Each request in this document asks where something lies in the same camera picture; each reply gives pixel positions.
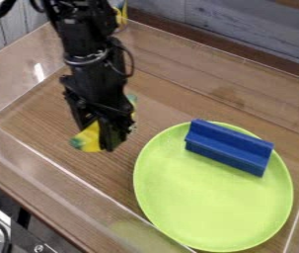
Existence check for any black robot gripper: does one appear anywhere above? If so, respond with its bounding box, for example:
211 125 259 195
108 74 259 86
57 57 137 153

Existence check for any yellow toy banana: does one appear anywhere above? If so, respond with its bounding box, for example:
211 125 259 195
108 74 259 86
69 94 137 152

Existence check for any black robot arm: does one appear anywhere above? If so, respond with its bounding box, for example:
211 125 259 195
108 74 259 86
28 0 136 152

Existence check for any green round plate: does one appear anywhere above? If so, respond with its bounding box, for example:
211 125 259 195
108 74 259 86
133 123 294 253

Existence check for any blue foam block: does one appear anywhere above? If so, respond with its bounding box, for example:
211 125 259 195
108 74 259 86
184 119 274 177

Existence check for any yellow labelled tin can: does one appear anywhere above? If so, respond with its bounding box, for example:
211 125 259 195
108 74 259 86
111 0 128 30

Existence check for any black device with knob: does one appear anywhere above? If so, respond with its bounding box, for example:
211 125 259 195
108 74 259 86
10 223 71 253

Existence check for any clear acrylic enclosure wall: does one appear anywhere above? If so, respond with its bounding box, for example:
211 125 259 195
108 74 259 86
0 22 299 253

